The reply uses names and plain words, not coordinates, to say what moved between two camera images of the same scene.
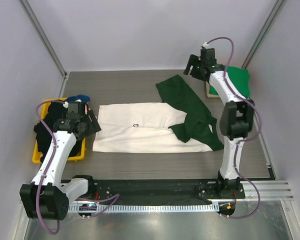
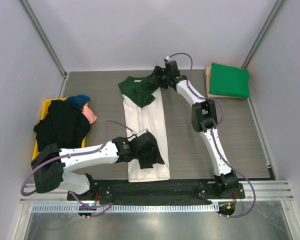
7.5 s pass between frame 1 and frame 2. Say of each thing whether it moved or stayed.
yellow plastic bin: stayed
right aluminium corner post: stayed
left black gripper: moved
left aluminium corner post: stayed
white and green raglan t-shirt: moved
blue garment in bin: stayed
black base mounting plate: stayed
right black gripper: moved
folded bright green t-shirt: stayed
